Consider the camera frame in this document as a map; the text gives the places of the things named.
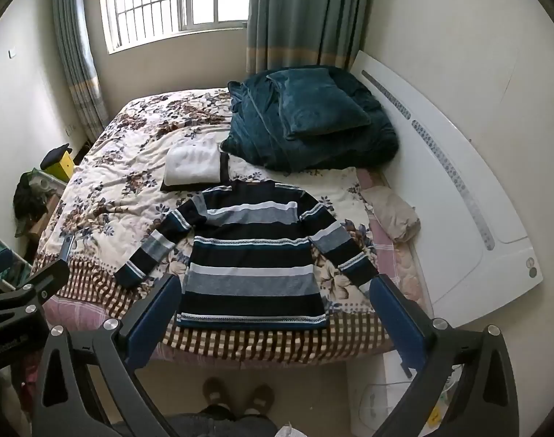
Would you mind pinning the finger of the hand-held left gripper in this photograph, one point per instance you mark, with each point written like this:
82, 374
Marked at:
47, 278
1, 266

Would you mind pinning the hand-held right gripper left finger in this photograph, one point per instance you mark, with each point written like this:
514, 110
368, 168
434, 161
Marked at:
151, 314

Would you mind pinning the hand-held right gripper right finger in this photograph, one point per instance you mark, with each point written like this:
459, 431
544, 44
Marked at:
395, 318

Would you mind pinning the striped knit sweater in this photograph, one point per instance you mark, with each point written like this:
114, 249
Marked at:
254, 255

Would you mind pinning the cardboard box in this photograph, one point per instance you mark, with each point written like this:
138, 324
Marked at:
42, 223

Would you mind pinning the white bedside cabinet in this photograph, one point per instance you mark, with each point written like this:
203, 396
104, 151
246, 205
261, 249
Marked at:
372, 373

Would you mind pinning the black bag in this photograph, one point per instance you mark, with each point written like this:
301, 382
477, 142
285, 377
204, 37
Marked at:
28, 202

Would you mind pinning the beige pillow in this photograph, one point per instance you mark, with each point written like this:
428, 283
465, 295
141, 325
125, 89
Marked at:
393, 214

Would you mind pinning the yellow box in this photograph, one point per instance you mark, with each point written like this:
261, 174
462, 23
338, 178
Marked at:
64, 168

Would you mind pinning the floral checked bed blanket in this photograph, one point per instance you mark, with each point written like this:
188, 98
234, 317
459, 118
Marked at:
122, 182

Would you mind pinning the black cap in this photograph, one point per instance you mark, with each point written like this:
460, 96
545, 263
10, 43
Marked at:
53, 154

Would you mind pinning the person's dark pants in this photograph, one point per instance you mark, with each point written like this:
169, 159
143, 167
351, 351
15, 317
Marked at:
222, 425

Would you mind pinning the person's right brown slipper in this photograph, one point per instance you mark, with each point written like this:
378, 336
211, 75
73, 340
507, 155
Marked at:
262, 398

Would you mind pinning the folded white cloth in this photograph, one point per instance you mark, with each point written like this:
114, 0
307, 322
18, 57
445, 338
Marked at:
190, 161

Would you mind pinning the white bed headboard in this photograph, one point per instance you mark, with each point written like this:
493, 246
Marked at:
450, 136

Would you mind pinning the teal plush blanket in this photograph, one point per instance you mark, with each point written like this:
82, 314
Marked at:
258, 141

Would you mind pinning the narrow grey-blue curtain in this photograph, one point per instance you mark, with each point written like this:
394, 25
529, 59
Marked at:
76, 54

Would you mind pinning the teal plush pillow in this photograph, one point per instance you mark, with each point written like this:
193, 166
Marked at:
320, 100

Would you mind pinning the wide grey-blue curtain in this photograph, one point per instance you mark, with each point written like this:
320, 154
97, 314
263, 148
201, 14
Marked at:
304, 13

